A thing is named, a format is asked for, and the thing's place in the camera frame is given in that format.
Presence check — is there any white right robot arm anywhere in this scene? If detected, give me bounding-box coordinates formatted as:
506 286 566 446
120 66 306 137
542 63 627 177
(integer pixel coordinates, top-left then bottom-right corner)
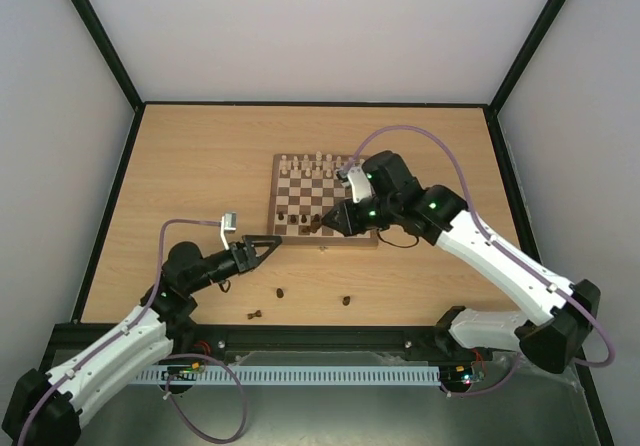
321 185 601 374

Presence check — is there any light blue cable duct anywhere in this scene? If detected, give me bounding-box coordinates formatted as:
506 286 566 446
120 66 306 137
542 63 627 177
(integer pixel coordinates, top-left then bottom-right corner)
131 365 441 387

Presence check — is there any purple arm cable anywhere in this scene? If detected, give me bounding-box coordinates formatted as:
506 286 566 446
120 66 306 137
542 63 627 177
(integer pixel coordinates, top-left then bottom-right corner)
344 125 616 397
22 218 249 445

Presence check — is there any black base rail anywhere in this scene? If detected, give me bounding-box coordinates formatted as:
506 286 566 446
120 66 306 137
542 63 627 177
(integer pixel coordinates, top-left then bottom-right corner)
49 323 581 362

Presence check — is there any wooden chess board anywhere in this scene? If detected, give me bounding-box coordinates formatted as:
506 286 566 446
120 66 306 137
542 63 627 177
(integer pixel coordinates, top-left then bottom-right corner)
267 152 378 248

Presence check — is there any black frame post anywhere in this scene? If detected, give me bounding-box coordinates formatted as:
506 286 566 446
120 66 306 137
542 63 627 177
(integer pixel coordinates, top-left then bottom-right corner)
489 0 586 112
52 0 144 112

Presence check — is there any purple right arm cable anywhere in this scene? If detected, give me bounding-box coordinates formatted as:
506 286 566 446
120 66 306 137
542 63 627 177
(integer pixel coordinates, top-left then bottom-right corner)
344 125 616 397

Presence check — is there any black frame post right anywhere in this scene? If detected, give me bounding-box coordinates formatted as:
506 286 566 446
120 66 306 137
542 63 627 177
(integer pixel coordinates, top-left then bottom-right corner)
489 0 586 112

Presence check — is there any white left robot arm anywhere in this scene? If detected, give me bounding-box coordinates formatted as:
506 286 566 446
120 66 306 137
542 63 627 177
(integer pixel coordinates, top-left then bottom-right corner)
1 235 282 445

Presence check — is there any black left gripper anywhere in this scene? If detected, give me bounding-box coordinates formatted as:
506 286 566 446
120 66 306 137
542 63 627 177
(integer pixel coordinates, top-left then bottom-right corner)
188 235 284 293

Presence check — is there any black frame post left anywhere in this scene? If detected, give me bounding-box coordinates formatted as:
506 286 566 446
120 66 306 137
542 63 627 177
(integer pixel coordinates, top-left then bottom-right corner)
52 0 144 112

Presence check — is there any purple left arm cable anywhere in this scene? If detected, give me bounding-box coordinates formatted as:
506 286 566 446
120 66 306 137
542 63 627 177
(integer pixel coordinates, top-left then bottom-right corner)
22 218 249 445

